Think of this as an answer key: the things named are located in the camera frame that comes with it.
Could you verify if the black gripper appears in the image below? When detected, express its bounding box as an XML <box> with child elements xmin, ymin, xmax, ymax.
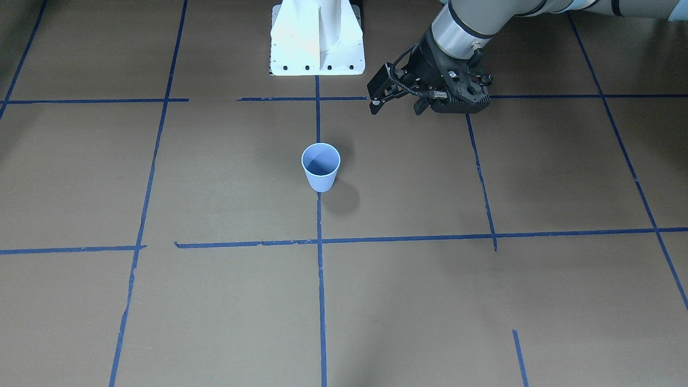
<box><xmin>367</xmin><ymin>30</ymin><xmax>474</xmax><ymax>116</ymax></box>

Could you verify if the blue ribbed paper cup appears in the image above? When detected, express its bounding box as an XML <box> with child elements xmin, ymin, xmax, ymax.
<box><xmin>300</xmin><ymin>142</ymin><xmax>341</xmax><ymax>193</ymax></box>

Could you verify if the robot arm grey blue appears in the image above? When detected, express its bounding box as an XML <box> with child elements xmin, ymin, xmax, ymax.
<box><xmin>367</xmin><ymin>1</ymin><xmax>686</xmax><ymax>115</ymax></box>

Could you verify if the white mounting pillar with base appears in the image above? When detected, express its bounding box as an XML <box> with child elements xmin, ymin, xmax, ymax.
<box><xmin>269</xmin><ymin>1</ymin><xmax>366</xmax><ymax>76</ymax></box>

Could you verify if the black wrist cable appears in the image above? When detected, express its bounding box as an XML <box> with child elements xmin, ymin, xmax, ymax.
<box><xmin>390</xmin><ymin>43</ymin><xmax>448</xmax><ymax>100</ymax></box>

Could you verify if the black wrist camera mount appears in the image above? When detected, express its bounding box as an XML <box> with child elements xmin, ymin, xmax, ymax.
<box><xmin>430</xmin><ymin>48</ymin><xmax>492</xmax><ymax>113</ymax></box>

